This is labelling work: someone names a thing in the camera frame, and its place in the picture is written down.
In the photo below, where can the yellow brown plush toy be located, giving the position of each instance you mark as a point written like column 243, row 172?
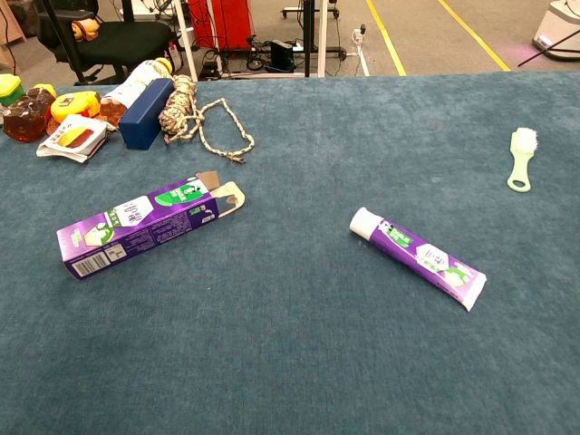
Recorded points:
column 85, row 29

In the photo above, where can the blue carpet table mat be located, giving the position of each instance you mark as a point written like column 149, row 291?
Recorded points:
column 290, row 340

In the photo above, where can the white snack packet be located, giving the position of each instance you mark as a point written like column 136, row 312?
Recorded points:
column 68, row 140

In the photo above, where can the yellow lidded jar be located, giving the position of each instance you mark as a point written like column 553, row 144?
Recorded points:
column 72, row 104

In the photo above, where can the black office chair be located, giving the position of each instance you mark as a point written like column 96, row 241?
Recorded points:
column 122, row 41

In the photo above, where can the white power strip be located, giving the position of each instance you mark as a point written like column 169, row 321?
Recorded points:
column 360, row 45

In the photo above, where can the white machine base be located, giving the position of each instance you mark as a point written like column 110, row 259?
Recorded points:
column 555, row 31

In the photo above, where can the red cabinet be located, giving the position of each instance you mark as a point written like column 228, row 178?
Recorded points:
column 222, row 22

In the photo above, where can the black box device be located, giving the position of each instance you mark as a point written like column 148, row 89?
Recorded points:
column 281, row 54

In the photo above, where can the white metal frame leg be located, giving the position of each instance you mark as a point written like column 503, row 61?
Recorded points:
column 186, row 41

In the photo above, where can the mint green scrubbing brush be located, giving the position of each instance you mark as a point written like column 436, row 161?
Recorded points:
column 521, row 154

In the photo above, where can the purple toothpaste carton box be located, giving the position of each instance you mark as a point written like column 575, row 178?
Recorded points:
column 149, row 222

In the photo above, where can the thin black rod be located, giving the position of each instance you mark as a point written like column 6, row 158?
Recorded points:
column 548, row 51

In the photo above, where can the black light stand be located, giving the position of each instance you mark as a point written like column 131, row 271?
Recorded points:
column 63, row 41

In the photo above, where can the brown woven coaster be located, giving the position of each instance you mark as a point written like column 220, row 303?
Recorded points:
column 52, row 127

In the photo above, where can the yellow lidded green container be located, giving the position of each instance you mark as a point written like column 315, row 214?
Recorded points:
column 9, row 86

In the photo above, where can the amber honey bottle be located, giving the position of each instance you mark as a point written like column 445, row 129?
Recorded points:
column 27, row 115

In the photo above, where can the black tripod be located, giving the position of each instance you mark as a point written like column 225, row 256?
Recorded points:
column 309, row 36

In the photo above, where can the white drink bottle yellow cap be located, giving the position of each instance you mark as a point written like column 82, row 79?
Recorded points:
column 136, row 81

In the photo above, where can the purple white toothpaste tube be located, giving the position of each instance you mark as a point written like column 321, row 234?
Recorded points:
column 408, row 242

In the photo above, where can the navy blue rectangular box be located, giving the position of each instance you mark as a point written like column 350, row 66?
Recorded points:
column 142, row 115

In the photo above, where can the white upright post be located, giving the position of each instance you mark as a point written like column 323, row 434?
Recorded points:
column 322, row 36

